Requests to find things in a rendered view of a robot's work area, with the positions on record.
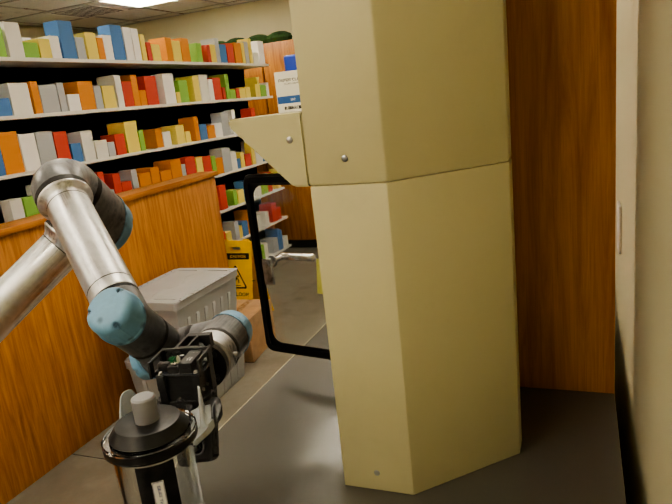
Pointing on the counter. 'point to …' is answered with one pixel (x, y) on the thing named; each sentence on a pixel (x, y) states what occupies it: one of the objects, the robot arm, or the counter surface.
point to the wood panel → (564, 189)
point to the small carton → (287, 91)
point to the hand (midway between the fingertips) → (154, 446)
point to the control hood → (278, 143)
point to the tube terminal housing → (414, 232)
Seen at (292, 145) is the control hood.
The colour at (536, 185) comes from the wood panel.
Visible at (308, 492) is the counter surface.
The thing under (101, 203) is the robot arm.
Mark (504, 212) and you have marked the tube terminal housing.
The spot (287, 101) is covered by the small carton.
